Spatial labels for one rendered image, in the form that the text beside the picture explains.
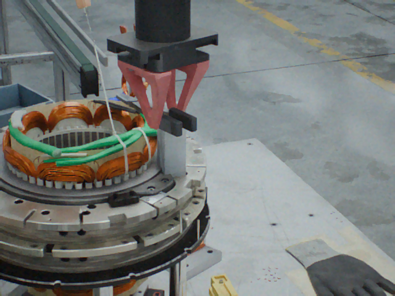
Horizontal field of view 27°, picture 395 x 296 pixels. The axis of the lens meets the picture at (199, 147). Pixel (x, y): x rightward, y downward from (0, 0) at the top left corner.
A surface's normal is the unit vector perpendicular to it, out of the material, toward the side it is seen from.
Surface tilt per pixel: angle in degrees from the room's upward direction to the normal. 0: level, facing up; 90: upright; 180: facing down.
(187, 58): 89
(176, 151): 90
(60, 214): 0
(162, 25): 89
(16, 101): 90
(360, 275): 2
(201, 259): 0
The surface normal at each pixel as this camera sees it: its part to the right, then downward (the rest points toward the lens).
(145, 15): -0.59, 0.32
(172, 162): 0.37, 0.39
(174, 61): 0.66, 0.30
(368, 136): 0.01, -0.91
